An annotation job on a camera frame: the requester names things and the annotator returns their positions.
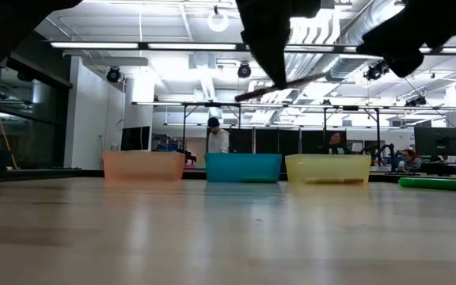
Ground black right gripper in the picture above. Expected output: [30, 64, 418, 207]
[356, 0, 456, 78]

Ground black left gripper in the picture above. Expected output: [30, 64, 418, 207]
[235, 0, 322, 90]

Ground green thick marker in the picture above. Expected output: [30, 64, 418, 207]
[397, 177, 456, 193]

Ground black track spotlights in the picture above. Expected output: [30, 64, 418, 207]
[363, 59, 391, 82]

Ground round black speaker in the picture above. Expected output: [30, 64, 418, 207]
[237, 62, 253, 79]
[105, 66, 122, 84]

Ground black monitor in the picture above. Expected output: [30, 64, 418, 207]
[413, 126, 456, 157]
[120, 125, 152, 152]

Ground person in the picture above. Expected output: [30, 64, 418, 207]
[322, 132, 352, 155]
[397, 149, 423, 171]
[206, 116, 231, 154]

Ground blue plastic bin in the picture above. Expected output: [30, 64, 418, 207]
[204, 153, 283, 184]

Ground yellow translucent plastic bin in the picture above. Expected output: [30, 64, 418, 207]
[284, 154, 373, 186]

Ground orange translucent plastic bin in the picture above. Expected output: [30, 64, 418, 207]
[101, 150, 187, 184]

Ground long ceiling light bar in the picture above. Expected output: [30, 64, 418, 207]
[49, 40, 456, 55]

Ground silver ventilation duct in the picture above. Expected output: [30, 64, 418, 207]
[325, 0, 407, 82]

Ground white ring lamp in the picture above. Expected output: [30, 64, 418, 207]
[207, 6, 230, 33]

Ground yellow hanging cable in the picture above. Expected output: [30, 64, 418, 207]
[0, 73, 20, 171]

